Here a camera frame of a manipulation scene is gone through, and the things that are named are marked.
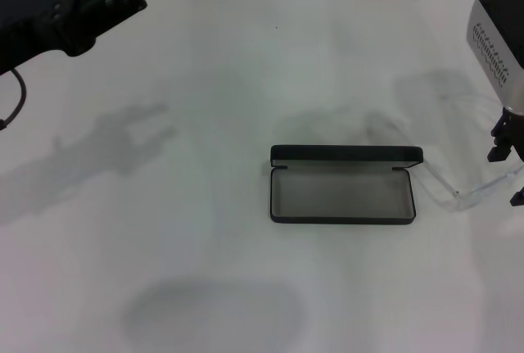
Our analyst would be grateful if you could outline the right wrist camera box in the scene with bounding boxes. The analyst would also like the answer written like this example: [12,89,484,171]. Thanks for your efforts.
[466,0,524,117]

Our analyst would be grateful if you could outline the black glasses case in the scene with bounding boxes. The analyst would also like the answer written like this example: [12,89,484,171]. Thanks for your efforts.
[269,144,424,226]

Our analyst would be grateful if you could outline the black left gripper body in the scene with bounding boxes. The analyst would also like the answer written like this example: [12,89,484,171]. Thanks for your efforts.
[0,0,100,78]

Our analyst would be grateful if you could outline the clear white glasses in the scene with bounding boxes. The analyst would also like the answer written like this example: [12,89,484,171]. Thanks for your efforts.
[368,94,524,211]

